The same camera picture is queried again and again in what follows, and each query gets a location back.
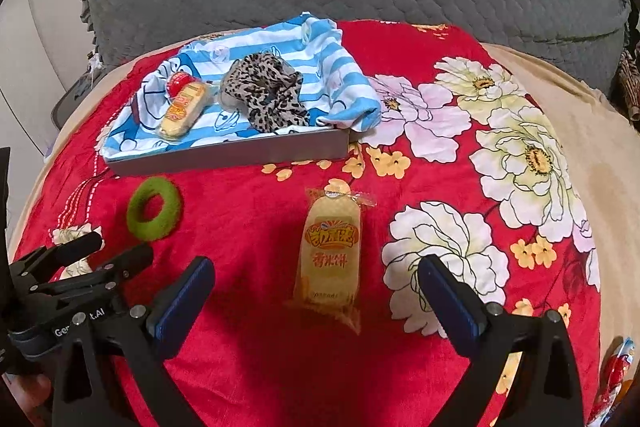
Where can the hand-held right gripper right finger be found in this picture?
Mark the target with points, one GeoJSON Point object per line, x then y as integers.
{"type": "Point", "coordinates": [450, 307]}

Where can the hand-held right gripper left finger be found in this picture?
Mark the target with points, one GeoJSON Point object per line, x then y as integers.
{"type": "Point", "coordinates": [180, 302]}

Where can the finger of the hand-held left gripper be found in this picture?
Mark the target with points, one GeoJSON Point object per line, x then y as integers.
{"type": "Point", "coordinates": [65, 252]}
{"type": "Point", "coordinates": [115, 264]}

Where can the yellow rice cracker packet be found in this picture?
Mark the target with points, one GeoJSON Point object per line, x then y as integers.
{"type": "Point", "coordinates": [330, 252]}
{"type": "Point", "coordinates": [182, 112]}

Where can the grey shallow box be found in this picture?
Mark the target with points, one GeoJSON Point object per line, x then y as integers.
{"type": "Point", "coordinates": [225, 154]}

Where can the red jelly cup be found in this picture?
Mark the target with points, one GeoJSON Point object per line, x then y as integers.
{"type": "Point", "coordinates": [178, 83]}

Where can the leopard print scarf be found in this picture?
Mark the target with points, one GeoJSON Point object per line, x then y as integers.
{"type": "Point", "coordinates": [265, 94]}

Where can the person's left hand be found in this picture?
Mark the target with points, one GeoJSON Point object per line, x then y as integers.
{"type": "Point", "coordinates": [30, 399]}

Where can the red floral blanket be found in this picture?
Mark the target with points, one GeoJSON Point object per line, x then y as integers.
{"type": "Point", "coordinates": [250, 357]}
{"type": "Point", "coordinates": [575, 107]}

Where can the grey mat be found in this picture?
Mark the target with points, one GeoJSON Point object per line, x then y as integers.
{"type": "Point", "coordinates": [70, 102]}

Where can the red white snack packet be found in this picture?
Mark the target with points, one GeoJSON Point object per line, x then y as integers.
{"type": "Point", "coordinates": [615, 372]}

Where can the blue striped cartoon cloth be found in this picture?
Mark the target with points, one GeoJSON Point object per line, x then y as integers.
{"type": "Point", "coordinates": [310, 57]}

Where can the brown woven object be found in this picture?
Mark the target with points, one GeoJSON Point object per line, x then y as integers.
{"type": "Point", "coordinates": [631, 87]}

